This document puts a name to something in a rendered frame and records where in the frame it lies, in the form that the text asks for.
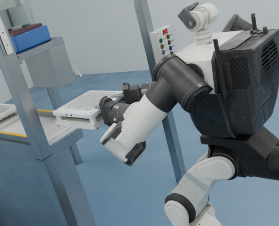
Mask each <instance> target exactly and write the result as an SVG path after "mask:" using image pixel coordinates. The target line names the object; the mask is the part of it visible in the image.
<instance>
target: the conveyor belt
mask: <svg viewBox="0 0 279 226"><path fill-rule="evenodd" d="M39 118H40V121H41V124H42V127H43V129H44V132H45V135H46V137H47V140H48V143H49V146H50V148H51V147H53V146H54V145H56V144H57V143H59V142H60V141H62V140H63V139H65V138H66V137H68V136H69V135H71V134H72V133H74V132H75V131H77V130H78V129H79V128H74V127H66V126H57V124H56V120H57V119H56V118H50V117H39ZM0 131H3V132H9V133H15V134H22V135H26V133H25V130H24V128H23V125H22V122H21V120H20V119H18V120H16V121H14V122H13V123H11V124H9V125H7V126H6V127H4V128H2V129H0Z"/></svg>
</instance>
